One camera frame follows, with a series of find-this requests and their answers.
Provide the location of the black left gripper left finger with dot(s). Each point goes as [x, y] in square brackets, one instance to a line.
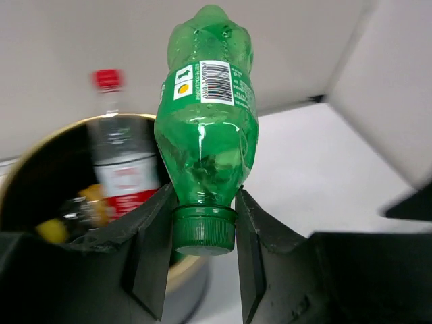
[116, 274]

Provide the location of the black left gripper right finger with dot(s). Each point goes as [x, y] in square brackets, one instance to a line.
[329, 277]

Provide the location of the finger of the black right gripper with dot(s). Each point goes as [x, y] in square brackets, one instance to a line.
[416, 207]

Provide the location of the small bottle with yellow cap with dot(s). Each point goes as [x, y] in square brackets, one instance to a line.
[77, 216]

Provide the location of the clear bottle with red label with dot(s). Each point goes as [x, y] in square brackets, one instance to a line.
[123, 148]

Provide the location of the green bottle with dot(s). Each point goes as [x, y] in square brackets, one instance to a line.
[207, 128]

